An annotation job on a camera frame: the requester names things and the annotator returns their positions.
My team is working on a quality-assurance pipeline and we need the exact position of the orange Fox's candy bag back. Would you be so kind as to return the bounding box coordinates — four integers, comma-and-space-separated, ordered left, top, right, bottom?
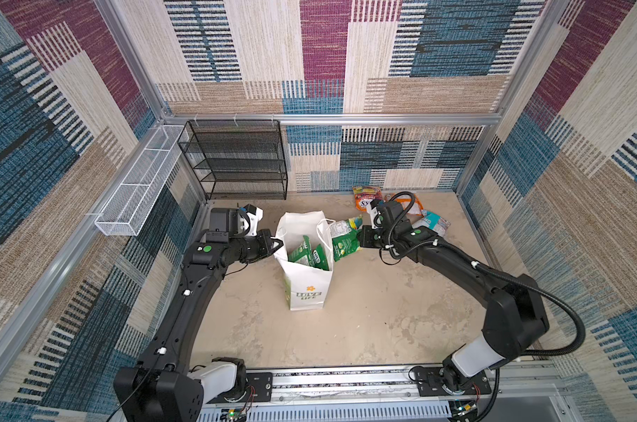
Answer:
352, 186, 383, 212

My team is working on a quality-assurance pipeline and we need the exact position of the green snack bag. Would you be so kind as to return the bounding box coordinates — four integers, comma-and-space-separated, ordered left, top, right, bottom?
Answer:
329, 216, 362, 262

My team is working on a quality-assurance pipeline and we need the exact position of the black corrugated cable conduit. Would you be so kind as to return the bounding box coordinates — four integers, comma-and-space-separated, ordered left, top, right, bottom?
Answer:
381, 191, 587, 357

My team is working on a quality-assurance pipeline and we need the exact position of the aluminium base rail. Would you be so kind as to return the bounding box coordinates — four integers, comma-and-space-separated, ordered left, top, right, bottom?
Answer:
112, 363, 578, 422

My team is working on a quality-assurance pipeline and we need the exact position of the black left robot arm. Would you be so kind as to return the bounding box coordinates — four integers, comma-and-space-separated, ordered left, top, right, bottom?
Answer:
114, 204, 283, 421

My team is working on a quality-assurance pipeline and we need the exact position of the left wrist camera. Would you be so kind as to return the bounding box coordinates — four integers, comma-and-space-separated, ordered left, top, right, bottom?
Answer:
241, 204, 264, 237

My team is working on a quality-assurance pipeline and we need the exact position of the black wire mesh shelf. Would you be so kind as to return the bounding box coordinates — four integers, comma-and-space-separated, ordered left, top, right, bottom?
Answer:
178, 120, 288, 200

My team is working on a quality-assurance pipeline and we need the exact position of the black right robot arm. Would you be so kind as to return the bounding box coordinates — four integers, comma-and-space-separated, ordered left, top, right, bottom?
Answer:
359, 199, 550, 391

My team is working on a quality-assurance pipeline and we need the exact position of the white wire mesh basket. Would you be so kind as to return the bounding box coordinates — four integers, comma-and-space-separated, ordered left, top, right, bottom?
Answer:
95, 125, 183, 237

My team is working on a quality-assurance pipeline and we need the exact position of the green snack bag barcode side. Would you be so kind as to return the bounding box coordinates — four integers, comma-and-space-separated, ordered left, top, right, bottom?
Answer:
288, 236, 330, 271

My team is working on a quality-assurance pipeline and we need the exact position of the orange snack bag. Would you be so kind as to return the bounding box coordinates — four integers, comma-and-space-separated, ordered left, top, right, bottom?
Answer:
396, 194, 424, 216

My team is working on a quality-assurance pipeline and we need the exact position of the teal white snack packet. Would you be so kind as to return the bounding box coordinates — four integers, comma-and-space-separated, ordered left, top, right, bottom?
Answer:
413, 209, 451, 237

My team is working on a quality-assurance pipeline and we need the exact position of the white floral paper bag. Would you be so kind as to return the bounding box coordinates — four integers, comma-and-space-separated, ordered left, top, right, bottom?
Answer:
274, 211, 334, 311

